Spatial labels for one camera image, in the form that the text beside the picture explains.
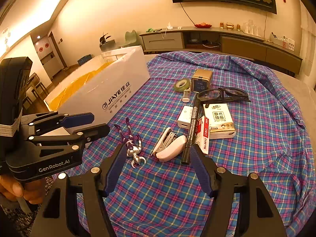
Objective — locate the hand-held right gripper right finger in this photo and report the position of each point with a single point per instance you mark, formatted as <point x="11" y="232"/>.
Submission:
<point x="201" y="172"/>

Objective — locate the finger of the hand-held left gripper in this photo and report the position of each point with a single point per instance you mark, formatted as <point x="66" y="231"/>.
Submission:
<point x="98" y="130"/>
<point x="79" y="119"/>

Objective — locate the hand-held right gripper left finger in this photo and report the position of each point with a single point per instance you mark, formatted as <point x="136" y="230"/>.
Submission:
<point x="116" y="168"/>

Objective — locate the purple silver toy figurine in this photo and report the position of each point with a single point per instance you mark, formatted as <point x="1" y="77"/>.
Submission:
<point x="132" y="148"/>

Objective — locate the red and white staples box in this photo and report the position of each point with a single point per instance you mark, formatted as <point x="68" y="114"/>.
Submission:
<point x="203" y="138"/>

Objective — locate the white stapler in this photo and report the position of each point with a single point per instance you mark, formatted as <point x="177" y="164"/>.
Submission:
<point x="172" y="150"/>

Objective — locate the black marker pen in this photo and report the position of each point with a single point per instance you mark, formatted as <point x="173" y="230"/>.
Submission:
<point x="190" y="133"/>

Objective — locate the white cardboard box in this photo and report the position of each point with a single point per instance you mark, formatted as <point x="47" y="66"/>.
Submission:
<point x="111" y="86"/>

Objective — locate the white power adapter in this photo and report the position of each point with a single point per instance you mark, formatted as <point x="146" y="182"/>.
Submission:
<point x="184" y="118"/>

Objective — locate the white tissue packet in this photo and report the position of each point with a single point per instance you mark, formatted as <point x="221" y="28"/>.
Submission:
<point x="219" y="118"/>

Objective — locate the green tape roll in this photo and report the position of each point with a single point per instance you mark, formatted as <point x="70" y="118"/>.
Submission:
<point x="175" y="87"/>

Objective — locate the gold metal box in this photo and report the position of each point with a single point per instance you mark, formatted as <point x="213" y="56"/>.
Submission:
<point x="202" y="75"/>

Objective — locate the person's left hand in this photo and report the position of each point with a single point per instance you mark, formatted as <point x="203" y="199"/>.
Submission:
<point x="14" y="190"/>

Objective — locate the wooden chair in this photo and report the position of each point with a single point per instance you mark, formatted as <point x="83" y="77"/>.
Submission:
<point x="37" y="86"/>

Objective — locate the blue plaid cloth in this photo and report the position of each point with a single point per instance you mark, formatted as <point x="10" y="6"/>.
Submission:
<point x="246" y="165"/>

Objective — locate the blue plastic crate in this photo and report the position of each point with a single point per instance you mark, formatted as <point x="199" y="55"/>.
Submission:
<point x="85" y="59"/>

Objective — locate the small clear tube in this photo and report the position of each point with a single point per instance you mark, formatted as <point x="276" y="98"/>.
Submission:
<point x="186" y="96"/>

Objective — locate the potted plant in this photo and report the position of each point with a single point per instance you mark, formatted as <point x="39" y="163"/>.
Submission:
<point x="107" y="45"/>

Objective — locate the pale green chair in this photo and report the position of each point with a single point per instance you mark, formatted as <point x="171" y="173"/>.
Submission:
<point x="130" y="39"/>

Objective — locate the white charger plug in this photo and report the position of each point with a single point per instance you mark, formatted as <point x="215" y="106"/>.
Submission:
<point x="169" y="26"/>

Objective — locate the long grey tv cabinet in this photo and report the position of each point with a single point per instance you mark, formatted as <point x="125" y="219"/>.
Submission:
<point x="246" y="44"/>

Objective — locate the red plate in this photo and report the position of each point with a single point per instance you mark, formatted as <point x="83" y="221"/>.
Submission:
<point x="203" y="25"/>

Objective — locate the gold bowl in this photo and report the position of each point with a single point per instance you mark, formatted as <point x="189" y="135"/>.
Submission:
<point x="230" y="26"/>

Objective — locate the cluster of clear glasses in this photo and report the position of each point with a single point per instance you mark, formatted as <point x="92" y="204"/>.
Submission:
<point x="251" y="28"/>

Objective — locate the white desk organiser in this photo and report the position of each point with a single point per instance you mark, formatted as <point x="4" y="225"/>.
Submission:
<point x="284" y="42"/>

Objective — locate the cream curtain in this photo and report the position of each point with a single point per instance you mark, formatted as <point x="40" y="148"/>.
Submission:
<point x="308" y="42"/>

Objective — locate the black frame glasses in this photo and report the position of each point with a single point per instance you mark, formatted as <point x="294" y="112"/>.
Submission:
<point x="207" y="95"/>

